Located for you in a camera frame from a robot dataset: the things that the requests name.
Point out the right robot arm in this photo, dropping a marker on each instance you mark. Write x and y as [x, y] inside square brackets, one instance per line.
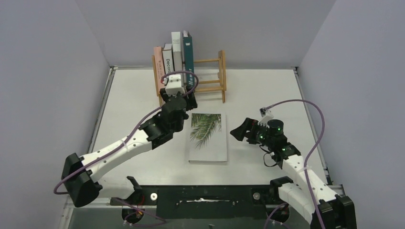
[315, 201]

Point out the grey white book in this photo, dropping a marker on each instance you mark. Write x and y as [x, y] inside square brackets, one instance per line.
[177, 50]

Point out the white palm leaf book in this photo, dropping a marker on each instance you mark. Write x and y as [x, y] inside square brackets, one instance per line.
[208, 138]

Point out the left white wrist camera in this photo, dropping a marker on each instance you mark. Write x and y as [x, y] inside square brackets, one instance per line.
[174, 85]

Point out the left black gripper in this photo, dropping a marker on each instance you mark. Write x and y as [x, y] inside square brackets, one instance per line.
[191, 104]

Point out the wooden book rack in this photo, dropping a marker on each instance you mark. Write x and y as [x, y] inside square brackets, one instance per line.
[207, 83]

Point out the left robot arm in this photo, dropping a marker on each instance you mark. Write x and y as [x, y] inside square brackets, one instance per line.
[85, 176]

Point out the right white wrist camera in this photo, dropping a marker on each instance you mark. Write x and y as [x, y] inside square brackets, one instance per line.
[266, 116]

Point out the brown Decorate Furniture book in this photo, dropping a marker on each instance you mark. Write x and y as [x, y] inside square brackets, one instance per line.
[167, 55]

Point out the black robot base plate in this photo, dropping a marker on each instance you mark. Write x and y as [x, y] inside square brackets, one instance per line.
[153, 206]

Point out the pink Warm Chord book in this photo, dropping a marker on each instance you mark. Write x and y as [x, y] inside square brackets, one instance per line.
[159, 65]

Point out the teal Humor book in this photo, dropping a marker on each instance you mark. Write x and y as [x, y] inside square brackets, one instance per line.
[188, 57]

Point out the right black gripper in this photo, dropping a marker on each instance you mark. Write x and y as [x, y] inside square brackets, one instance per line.
[250, 130]

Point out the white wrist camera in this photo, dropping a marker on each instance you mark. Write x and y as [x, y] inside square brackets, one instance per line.
[174, 85]
[266, 116]

